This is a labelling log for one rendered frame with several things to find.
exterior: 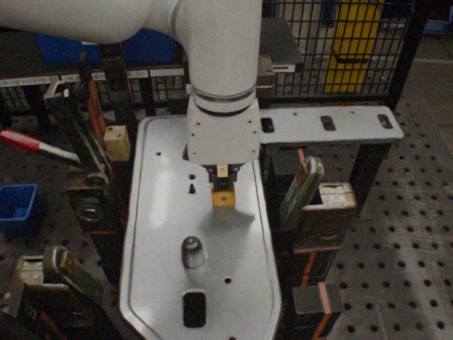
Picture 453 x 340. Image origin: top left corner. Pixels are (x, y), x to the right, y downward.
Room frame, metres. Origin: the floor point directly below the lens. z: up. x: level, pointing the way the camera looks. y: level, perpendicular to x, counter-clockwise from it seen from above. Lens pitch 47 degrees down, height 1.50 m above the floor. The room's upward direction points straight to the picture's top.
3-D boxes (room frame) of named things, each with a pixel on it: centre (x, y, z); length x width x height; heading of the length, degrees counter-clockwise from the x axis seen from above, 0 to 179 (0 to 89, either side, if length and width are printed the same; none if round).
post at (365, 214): (0.59, -0.32, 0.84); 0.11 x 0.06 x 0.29; 94
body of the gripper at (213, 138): (0.42, 0.00, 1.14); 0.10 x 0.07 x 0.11; 94
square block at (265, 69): (0.70, -0.06, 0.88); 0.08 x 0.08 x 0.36; 4
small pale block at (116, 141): (0.49, 0.18, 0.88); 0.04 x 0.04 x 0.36; 4
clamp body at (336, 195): (0.37, -0.16, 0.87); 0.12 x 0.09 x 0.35; 94
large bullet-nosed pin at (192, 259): (0.29, 0.04, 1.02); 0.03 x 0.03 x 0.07
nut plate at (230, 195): (0.42, 0.00, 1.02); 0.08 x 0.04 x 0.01; 4
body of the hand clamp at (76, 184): (0.40, 0.22, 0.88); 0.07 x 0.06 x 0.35; 94
